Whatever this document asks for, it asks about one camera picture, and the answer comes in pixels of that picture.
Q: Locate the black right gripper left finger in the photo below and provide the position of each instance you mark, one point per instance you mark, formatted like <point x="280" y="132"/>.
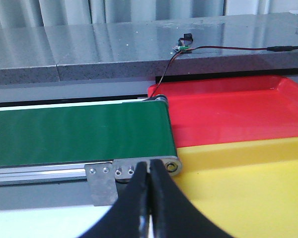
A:
<point x="129" y="216"/>

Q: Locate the yellow plastic tray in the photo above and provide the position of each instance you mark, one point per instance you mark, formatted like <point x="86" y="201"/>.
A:
<point x="250" y="188"/>

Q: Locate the green conveyor belt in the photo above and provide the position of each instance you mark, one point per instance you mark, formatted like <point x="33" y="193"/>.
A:
<point x="85" y="133"/>

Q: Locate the metal conveyor support bracket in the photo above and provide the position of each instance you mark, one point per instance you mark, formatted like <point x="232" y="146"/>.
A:
<point x="102" y="184"/>

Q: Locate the small sensor circuit board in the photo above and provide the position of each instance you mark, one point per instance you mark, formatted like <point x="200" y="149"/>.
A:
<point x="184" y="43"/>

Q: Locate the white pleated curtain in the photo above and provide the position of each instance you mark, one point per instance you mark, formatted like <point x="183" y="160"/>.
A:
<point x="35" y="13"/>

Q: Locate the red plastic tray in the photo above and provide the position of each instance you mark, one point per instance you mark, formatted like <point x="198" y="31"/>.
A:
<point x="232" y="109"/>

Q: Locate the aluminium conveyor frame rail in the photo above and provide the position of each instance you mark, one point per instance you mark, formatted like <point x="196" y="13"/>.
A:
<point x="123" y="168"/>

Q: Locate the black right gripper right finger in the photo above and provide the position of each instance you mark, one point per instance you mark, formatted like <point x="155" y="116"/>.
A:
<point x="174" y="216"/>

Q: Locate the grey stone counter slab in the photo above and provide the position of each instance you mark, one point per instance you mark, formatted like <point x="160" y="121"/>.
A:
<point x="139" y="49"/>

